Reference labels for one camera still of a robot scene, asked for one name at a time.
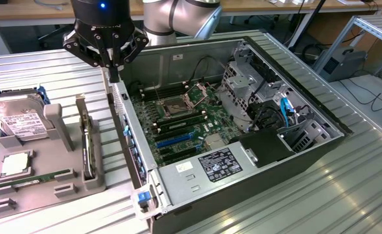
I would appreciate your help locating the dark RAM stick white label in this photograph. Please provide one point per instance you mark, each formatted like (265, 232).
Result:
(182, 125)

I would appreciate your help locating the silver finned heatsink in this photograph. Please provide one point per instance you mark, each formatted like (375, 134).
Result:
(216, 142)

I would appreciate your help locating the black plastic shroud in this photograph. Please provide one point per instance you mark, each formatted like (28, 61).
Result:
(262, 146)

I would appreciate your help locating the silver CPU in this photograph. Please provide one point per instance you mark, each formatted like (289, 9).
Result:
(14, 164)

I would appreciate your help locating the aluminium slat table frame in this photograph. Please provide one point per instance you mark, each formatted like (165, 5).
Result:
(379, 26)

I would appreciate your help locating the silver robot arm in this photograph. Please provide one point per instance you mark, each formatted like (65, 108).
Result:
(177, 19)

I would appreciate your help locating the silver hard disk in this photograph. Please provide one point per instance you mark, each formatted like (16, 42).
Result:
(18, 117)

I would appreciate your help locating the wooden desk with panel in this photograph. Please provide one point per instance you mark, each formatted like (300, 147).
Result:
(337, 26)

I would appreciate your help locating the green RAM stick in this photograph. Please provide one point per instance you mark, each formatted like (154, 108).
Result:
(28, 181)

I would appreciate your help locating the wooden desk white legs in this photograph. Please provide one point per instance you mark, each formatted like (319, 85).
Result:
(14, 11)

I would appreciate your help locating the CPU socket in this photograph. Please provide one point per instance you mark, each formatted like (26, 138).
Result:
(174, 107)

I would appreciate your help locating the grey computer case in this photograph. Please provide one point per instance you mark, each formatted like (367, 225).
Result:
(307, 158)

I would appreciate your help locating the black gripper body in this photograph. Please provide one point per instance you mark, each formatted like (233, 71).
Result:
(102, 17)

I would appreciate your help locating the black slanted pole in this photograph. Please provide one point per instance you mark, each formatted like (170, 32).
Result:
(307, 23)

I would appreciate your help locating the silver perforated disk bay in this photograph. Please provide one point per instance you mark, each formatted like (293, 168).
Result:
(305, 139)

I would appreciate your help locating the green graphics card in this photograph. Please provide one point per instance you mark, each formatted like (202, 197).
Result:
(88, 146)

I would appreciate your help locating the metal socket cover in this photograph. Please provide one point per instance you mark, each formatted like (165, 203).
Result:
(196, 93)

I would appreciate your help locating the thin metal locking lever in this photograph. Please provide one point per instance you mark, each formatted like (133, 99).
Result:
(157, 93)

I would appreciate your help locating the silver power supply unit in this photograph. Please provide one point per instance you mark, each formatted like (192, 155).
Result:
(184, 180)

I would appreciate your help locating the grey parts rack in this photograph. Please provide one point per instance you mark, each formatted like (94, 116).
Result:
(48, 158)

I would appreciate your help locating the blue disk carrier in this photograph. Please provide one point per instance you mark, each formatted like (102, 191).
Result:
(42, 96)

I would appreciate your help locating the silver drive cage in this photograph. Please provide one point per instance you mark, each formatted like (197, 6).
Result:
(240, 80)

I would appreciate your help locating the blue expansion slot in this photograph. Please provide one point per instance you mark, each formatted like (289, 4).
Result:
(174, 142)

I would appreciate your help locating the long black expansion slot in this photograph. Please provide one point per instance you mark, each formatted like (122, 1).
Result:
(172, 135)
(182, 157)
(180, 152)

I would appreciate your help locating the green motherboard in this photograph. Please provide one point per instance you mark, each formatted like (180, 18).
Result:
(210, 114)

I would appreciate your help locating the blue case latch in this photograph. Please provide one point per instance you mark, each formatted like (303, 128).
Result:
(144, 197)

